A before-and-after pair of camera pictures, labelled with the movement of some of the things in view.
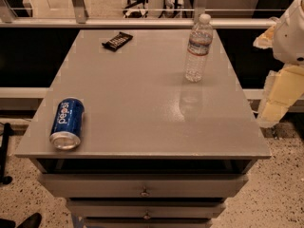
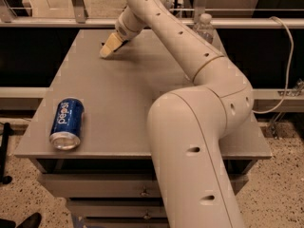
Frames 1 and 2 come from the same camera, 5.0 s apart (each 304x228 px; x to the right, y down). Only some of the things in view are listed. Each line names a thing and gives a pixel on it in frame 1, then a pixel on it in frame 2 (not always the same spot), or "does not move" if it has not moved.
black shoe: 33,221 does not move
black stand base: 7,132 does not move
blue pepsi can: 67,123 does not move
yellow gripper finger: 282,89 to 127,27
